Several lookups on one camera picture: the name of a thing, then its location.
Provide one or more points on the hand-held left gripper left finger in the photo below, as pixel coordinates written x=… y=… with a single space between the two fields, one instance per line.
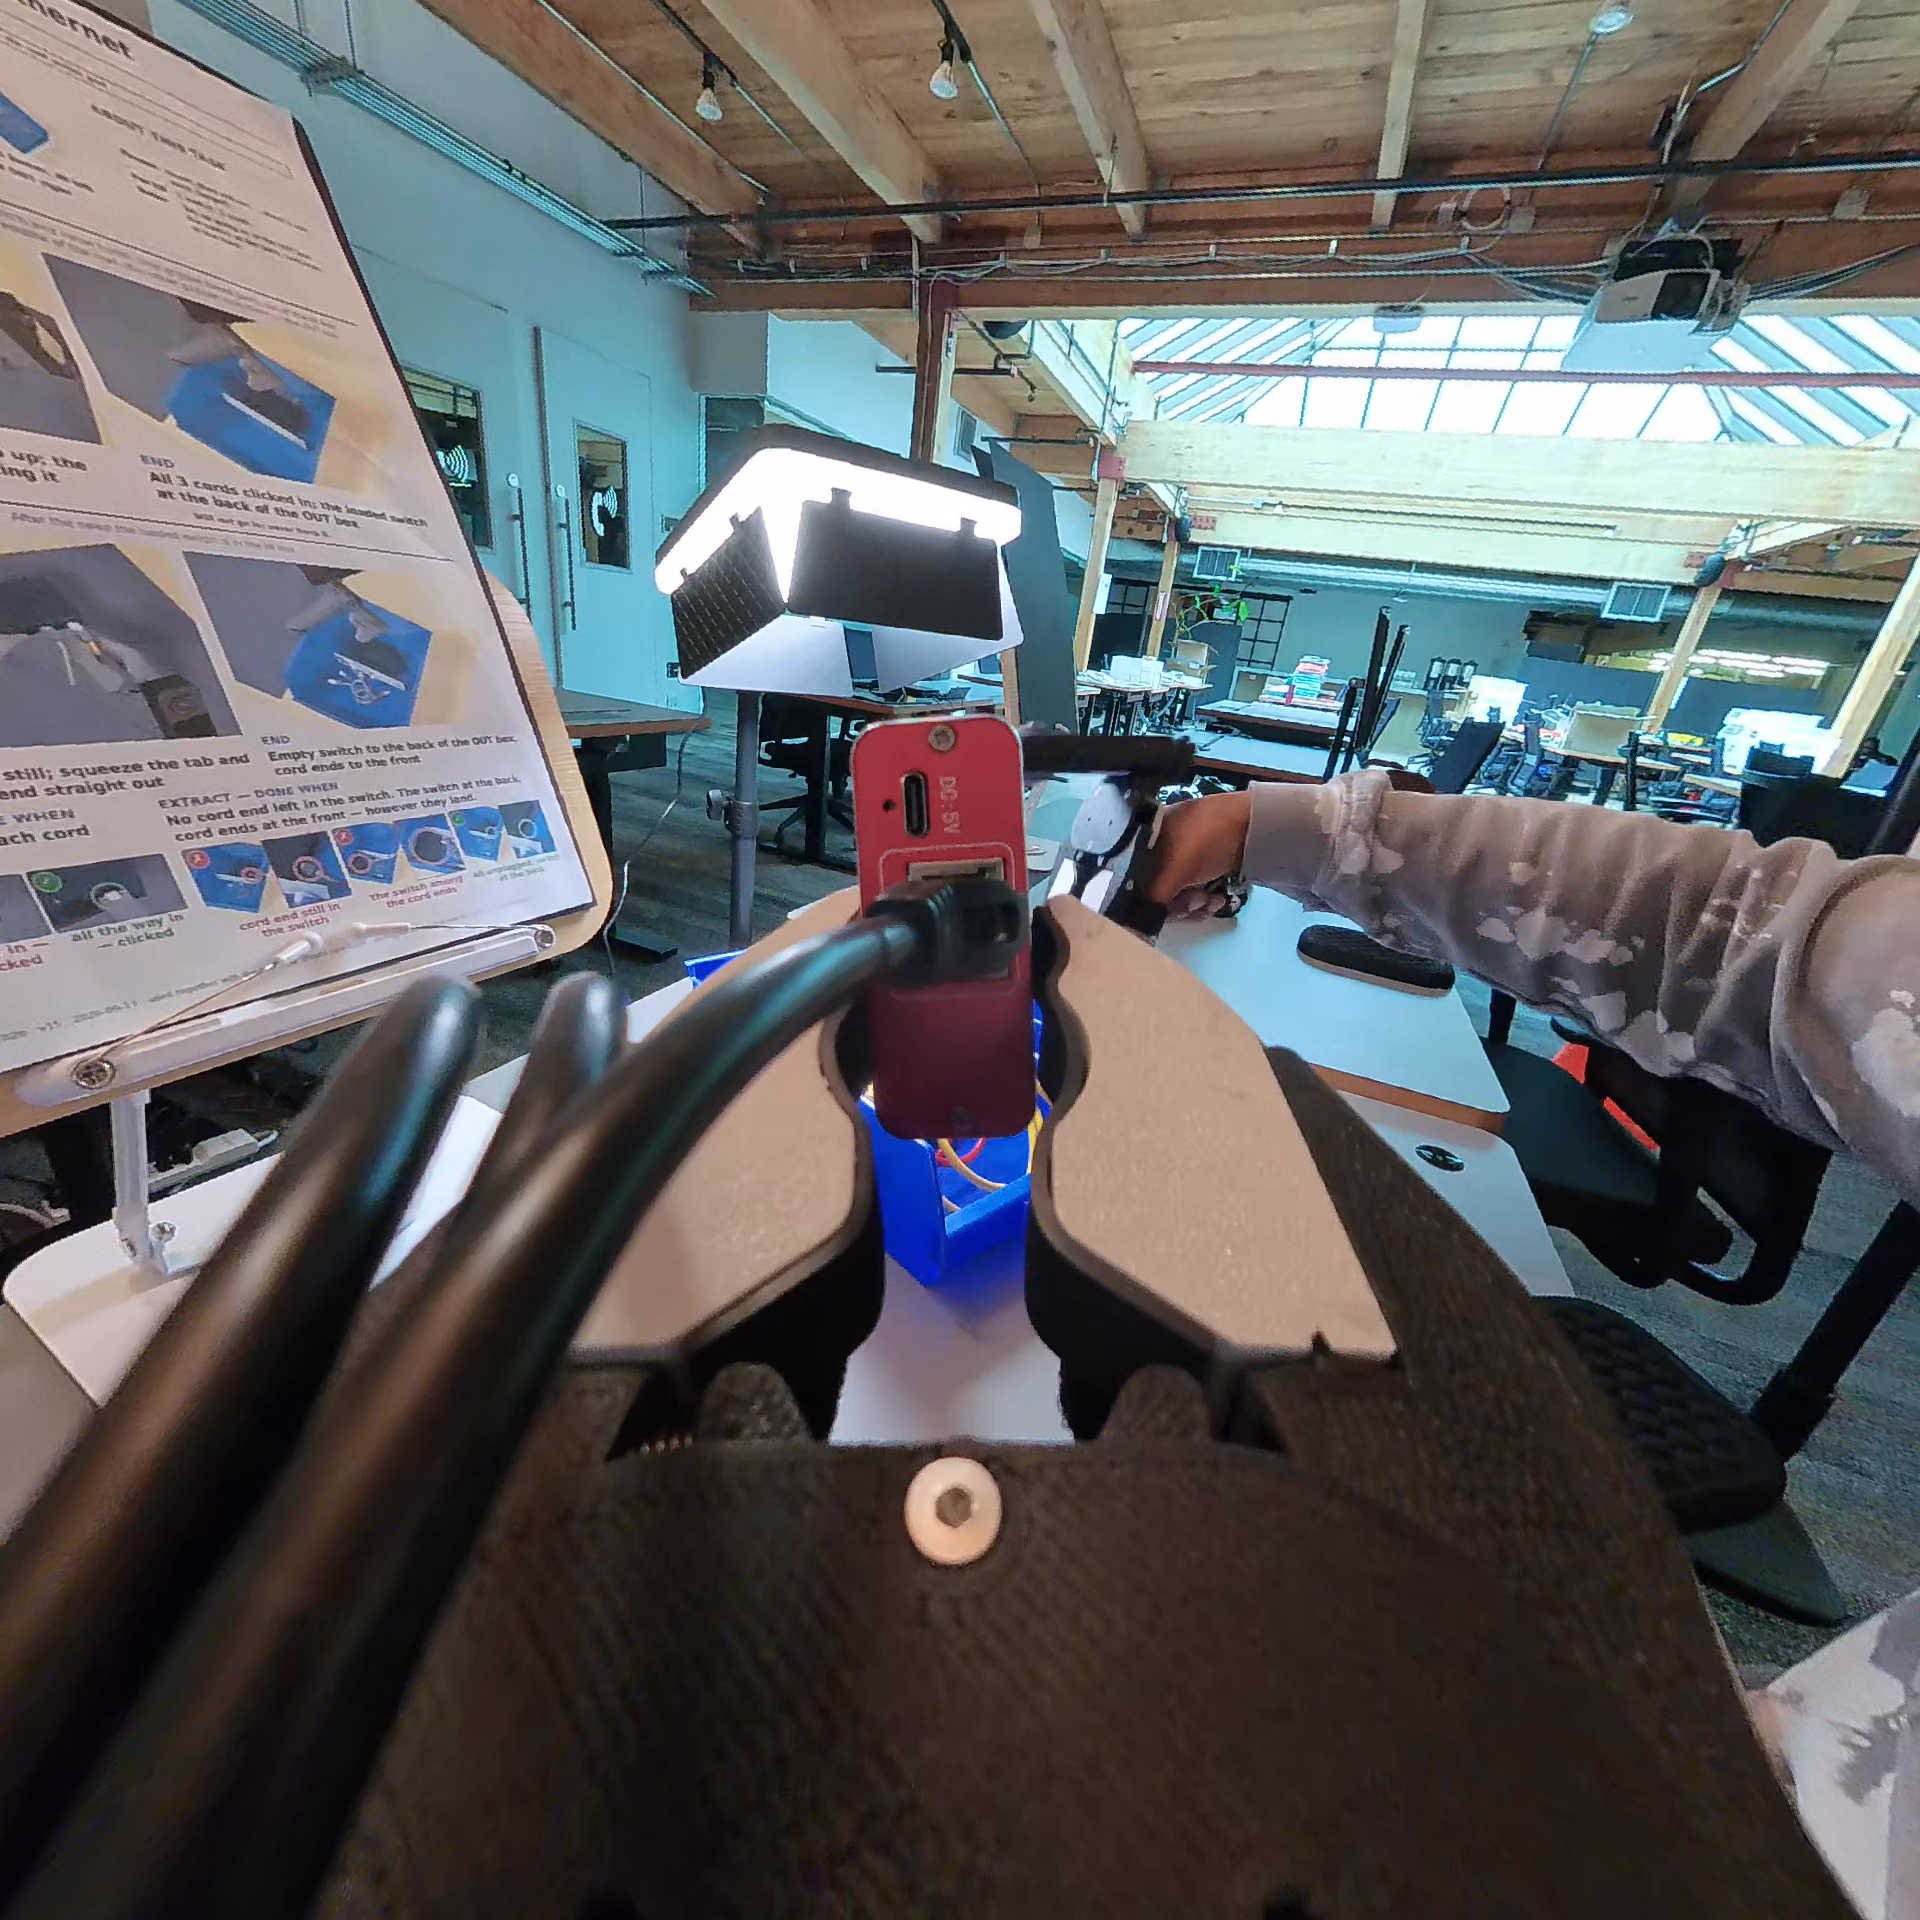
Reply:
x=751 y=1201

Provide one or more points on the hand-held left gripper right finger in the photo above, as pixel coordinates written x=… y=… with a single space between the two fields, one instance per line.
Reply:
x=1202 y=1170

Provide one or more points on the blue plastic bin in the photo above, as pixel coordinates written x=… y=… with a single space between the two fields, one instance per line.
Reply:
x=916 y=1201

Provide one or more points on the red ethernet switch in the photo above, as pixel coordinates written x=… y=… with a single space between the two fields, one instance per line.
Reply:
x=955 y=1049

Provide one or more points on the person's right forearm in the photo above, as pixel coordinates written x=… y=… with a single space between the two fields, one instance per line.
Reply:
x=1575 y=914

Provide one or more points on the person's right hand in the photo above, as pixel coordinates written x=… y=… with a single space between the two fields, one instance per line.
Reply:
x=1195 y=848

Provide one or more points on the studio light panel on stand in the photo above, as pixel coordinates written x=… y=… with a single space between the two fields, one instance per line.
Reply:
x=886 y=586

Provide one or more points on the black office chair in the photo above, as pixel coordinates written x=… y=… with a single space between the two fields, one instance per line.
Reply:
x=1652 y=1170

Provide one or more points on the brown office desk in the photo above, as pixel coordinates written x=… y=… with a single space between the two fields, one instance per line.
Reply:
x=630 y=715

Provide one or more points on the black textured chair armrest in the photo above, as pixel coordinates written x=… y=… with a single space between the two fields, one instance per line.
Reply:
x=1665 y=1410

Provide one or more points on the ceiling projector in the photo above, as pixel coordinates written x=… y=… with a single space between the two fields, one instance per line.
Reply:
x=1652 y=299

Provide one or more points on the person's camouflage hoodie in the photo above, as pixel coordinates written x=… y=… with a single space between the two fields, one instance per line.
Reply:
x=1862 y=1769

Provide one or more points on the instruction sheet on stand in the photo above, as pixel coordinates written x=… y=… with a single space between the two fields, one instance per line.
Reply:
x=226 y=451

